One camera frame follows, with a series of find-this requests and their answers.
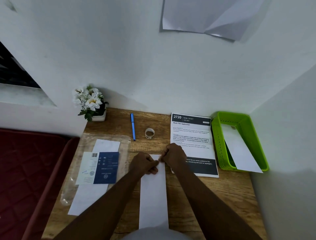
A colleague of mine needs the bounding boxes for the person's left hand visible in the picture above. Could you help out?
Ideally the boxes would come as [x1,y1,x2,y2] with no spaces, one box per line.
[129,152,160,178]

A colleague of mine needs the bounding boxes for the person's right hand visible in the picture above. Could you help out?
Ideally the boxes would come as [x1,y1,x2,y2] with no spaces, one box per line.
[159,143,188,171]

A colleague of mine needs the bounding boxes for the printed paper sheet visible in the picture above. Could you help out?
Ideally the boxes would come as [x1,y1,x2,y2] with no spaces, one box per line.
[170,113,220,178]

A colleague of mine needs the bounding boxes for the single white envelope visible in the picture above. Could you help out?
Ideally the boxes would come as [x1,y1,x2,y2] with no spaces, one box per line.
[221,123,264,173]
[139,154,169,229]

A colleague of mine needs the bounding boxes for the green plastic tray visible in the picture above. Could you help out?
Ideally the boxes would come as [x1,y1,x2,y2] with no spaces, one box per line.
[211,111,270,172]

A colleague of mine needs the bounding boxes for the stack of white envelopes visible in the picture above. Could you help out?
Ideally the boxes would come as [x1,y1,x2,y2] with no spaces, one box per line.
[68,139,121,216]

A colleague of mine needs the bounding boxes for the person's right forearm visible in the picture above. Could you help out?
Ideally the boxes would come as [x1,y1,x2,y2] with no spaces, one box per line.
[172,163,263,240]

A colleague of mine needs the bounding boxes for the person's left forearm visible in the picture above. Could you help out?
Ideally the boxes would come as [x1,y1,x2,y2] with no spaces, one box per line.
[53,170,143,240]

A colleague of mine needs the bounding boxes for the clear plastic bag with card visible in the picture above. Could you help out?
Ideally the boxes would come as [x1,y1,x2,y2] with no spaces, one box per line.
[60,133,131,206]

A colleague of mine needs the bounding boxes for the person's grey shirt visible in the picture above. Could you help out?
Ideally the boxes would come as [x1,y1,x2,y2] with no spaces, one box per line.
[122,224,193,240]

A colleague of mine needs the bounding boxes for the blue pen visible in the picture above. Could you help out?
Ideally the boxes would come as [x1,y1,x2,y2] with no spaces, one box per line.
[130,113,137,141]

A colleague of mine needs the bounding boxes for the potted white flower plant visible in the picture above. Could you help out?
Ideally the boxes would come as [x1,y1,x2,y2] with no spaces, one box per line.
[72,85,109,122]

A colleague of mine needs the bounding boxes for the dark red mattress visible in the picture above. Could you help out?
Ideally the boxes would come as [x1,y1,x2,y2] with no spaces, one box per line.
[0,128,81,240]

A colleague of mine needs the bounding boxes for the dark window with grille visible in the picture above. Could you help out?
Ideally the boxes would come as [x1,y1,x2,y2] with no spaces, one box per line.
[0,41,41,89]

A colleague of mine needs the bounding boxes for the white paper sheet on wall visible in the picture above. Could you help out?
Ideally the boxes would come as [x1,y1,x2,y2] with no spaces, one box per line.
[160,0,271,41]

